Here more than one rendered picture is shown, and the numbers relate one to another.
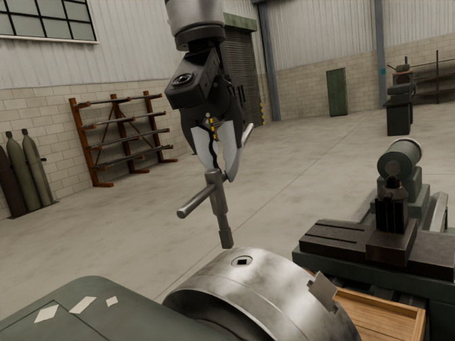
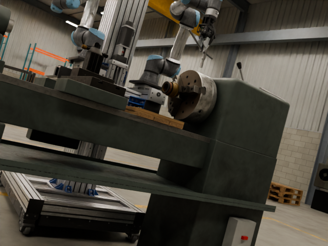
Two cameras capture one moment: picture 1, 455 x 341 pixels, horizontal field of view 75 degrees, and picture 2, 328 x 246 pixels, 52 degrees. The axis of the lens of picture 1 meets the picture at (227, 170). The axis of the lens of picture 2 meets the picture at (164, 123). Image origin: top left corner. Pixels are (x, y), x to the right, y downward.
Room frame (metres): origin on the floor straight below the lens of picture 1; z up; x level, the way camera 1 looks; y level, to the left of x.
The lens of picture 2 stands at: (2.44, 0.38, 0.79)
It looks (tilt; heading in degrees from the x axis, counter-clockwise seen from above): 3 degrees up; 194
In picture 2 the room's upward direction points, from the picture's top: 16 degrees clockwise
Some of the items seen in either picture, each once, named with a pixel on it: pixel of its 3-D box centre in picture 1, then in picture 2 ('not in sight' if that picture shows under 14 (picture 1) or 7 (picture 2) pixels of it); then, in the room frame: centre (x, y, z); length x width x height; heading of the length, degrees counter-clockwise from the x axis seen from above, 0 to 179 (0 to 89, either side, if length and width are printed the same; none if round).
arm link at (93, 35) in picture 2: not in sight; (94, 39); (0.32, -0.77, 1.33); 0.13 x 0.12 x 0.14; 68
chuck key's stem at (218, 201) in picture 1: (220, 209); (203, 58); (0.39, 0.02, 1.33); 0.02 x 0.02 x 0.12
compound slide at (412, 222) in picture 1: (392, 237); (92, 78); (0.81, -0.45, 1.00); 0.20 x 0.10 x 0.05; 139
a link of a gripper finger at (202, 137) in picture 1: (212, 151); (205, 44); (0.46, 0.02, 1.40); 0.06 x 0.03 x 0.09; 159
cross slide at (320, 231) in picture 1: (372, 244); (90, 86); (0.87, -0.42, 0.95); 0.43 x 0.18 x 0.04; 49
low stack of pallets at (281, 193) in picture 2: not in sight; (278, 192); (-7.65, 1.64, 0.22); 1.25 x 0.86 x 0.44; 147
